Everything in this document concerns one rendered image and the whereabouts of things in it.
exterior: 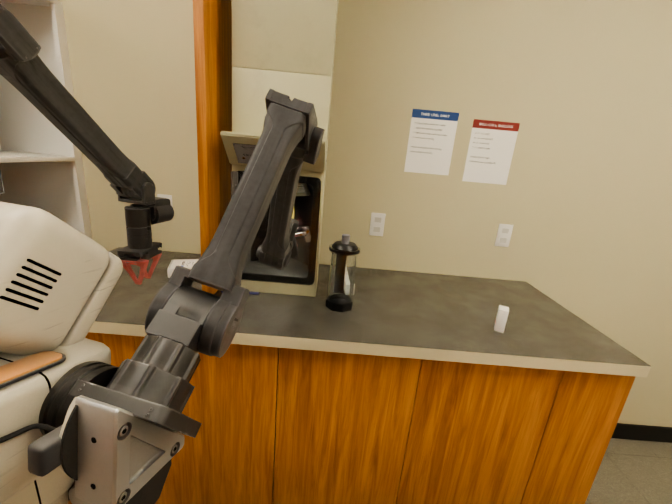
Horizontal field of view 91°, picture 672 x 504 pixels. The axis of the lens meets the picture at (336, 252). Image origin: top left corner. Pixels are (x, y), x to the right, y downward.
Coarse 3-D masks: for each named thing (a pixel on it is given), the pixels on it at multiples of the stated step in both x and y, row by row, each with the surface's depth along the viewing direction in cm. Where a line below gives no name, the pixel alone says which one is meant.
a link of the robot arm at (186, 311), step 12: (180, 288) 44; (192, 288) 45; (168, 300) 42; (180, 300) 43; (192, 300) 43; (204, 300) 44; (216, 300) 44; (168, 312) 41; (180, 312) 42; (192, 312) 42; (204, 312) 42; (156, 324) 39; (168, 324) 40; (180, 324) 40; (192, 324) 40; (168, 336) 39; (180, 336) 39; (192, 336) 40; (192, 348) 41
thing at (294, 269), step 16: (240, 176) 113; (304, 176) 113; (304, 192) 114; (320, 192) 114; (304, 208) 116; (304, 224) 117; (256, 240) 119; (304, 240) 119; (304, 256) 121; (256, 272) 123; (272, 272) 123; (288, 272) 123; (304, 272) 123
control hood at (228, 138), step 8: (224, 136) 100; (232, 136) 100; (240, 136) 100; (248, 136) 100; (256, 136) 100; (224, 144) 103; (232, 144) 103; (256, 144) 102; (232, 152) 106; (320, 152) 103; (232, 160) 109; (320, 160) 106; (304, 168) 110; (312, 168) 110; (320, 168) 110
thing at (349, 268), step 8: (336, 256) 112; (344, 256) 111; (352, 256) 112; (336, 264) 112; (344, 264) 111; (352, 264) 113; (336, 272) 113; (344, 272) 112; (352, 272) 114; (336, 280) 114; (344, 280) 113; (352, 280) 115; (328, 288) 118; (336, 288) 114; (344, 288) 114; (352, 288) 116; (328, 296) 118; (336, 296) 115; (344, 296) 115; (352, 296) 118
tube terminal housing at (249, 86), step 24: (240, 72) 105; (264, 72) 105; (288, 72) 105; (240, 96) 107; (264, 96) 107; (312, 96) 107; (240, 120) 109; (240, 168) 113; (264, 288) 126; (288, 288) 126; (312, 288) 126
